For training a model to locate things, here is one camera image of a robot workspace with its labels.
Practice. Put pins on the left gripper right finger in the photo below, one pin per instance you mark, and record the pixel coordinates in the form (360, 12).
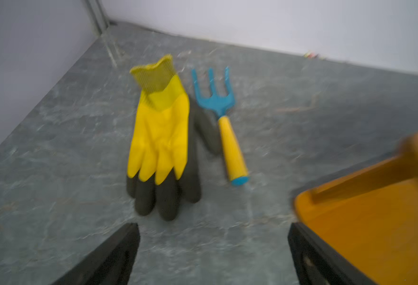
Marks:
(317, 263)

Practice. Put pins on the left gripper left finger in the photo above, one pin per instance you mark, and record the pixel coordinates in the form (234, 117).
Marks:
(111, 263)

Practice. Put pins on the orange wooden two-tier shelf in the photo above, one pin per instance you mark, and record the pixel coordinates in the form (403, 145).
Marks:
(370, 217)

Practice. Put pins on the yellow garden glove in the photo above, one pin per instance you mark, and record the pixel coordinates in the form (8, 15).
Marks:
(163, 166)

